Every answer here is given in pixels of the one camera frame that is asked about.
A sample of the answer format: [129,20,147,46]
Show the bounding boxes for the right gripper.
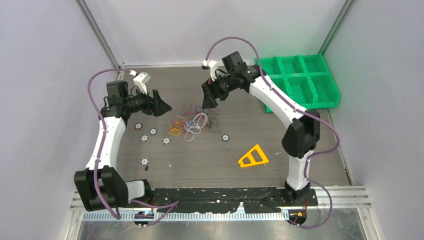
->
[202,71,238,110]

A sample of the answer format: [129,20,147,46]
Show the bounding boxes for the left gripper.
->
[124,85,172,117]

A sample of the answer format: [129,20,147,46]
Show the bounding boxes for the white wire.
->
[184,112,209,143]

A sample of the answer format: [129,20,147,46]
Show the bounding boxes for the yellow wire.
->
[168,115,188,137]

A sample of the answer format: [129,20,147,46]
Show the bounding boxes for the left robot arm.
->
[73,80,172,212]

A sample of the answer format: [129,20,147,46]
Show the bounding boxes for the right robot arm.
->
[201,51,321,205]

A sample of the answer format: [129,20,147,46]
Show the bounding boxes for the poker chip upper left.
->
[149,128,157,135]

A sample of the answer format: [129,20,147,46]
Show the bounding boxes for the poker chip centre right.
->
[221,134,230,142]

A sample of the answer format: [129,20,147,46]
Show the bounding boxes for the poker chip lower left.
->
[140,158,149,166]

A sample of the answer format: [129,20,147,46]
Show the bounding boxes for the green compartment bin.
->
[260,54,341,110]

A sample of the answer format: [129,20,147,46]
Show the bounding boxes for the left controller board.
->
[133,210,155,226]

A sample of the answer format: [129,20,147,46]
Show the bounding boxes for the controller board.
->
[133,210,155,226]
[287,209,308,225]

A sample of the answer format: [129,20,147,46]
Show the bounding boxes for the right controller board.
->
[287,209,308,225]

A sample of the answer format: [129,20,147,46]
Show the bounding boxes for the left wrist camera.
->
[133,72,152,95]

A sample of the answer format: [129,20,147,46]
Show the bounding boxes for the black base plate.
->
[144,187,318,214]

